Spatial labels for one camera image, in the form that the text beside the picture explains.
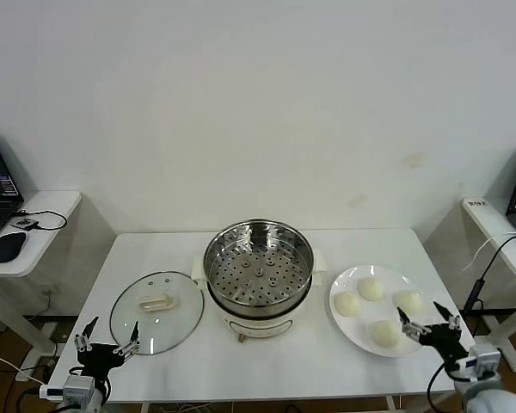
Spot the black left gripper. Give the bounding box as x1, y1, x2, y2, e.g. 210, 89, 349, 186
73, 317, 140, 379

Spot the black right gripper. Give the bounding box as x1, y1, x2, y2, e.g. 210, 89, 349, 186
396, 300, 470, 367

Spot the white steamed baozi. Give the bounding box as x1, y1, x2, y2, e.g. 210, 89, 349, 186
394, 290, 425, 317
357, 277, 384, 301
369, 319, 402, 348
334, 291, 361, 317

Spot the round glass lid cream handle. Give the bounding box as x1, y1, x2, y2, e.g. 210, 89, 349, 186
108, 269, 206, 356

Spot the stainless steel steamer basket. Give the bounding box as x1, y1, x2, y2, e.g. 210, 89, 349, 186
191, 218, 328, 317

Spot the white round plate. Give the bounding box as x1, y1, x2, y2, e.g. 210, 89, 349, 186
329, 264, 435, 358

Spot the white floor power strip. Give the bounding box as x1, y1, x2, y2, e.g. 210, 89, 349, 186
15, 355, 57, 384

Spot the white side table with mouse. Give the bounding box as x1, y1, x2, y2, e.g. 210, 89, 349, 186
0, 190, 83, 358

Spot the white side table with label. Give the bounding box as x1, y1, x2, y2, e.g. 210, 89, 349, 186
462, 197, 516, 373

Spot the black computer mouse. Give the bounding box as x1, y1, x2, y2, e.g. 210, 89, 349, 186
0, 231, 28, 263

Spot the small black patterned device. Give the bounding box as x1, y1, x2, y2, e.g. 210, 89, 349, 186
9, 217, 40, 233

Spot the white electric cooking pot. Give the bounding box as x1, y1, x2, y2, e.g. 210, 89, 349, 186
192, 274, 323, 345

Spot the black cable with adapter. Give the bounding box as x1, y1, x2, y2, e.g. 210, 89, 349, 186
463, 234, 516, 315

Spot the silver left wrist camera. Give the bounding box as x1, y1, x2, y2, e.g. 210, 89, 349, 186
40, 373, 96, 408

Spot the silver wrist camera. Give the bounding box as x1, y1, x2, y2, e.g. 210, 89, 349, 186
458, 343, 502, 380
40, 373, 96, 408

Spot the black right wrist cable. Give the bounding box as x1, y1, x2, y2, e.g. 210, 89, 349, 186
427, 361, 461, 413

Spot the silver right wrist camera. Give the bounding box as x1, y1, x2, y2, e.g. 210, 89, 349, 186
458, 343, 502, 380

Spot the white charging cable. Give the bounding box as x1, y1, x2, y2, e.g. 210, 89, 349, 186
462, 230, 516, 273

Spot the thin black looped cable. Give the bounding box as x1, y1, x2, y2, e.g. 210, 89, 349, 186
10, 209, 69, 233

